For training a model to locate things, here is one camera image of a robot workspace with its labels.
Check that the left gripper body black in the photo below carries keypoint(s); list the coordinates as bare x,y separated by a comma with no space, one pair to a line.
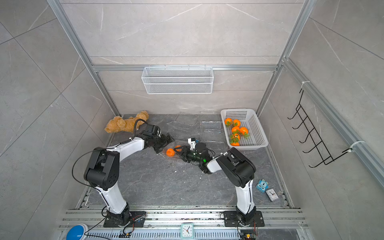
154,139

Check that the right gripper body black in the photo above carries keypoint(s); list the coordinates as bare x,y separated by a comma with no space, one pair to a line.
193,156

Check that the leafy twin oranges container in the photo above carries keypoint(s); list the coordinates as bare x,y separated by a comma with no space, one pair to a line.
242,131
232,123

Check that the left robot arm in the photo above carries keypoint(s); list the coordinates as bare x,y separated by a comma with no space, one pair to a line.
103,169

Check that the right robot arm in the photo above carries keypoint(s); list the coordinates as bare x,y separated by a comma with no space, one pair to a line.
237,167

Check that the brown teddy bear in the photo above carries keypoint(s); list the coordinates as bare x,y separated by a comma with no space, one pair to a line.
118,124

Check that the white plastic basket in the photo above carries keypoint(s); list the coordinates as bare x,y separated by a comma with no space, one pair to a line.
257,138

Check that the small blue clock on table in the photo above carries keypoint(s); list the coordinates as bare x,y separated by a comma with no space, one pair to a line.
262,185

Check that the small white clock front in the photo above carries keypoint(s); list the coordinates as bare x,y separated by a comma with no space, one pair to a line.
187,231

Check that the small white square clock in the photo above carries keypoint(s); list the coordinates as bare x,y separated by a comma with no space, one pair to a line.
273,196

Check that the blue round button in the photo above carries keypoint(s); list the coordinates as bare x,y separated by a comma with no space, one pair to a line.
77,232

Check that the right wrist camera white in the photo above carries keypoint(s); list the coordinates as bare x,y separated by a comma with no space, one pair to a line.
192,142

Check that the white wire wall basket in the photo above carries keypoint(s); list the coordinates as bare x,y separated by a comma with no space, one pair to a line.
178,80

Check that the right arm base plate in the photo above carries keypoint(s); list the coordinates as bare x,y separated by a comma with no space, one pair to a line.
237,219

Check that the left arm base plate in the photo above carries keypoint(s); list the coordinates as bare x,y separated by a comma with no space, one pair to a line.
125,219

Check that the black wall hook rack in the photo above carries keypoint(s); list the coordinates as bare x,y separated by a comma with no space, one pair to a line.
313,136

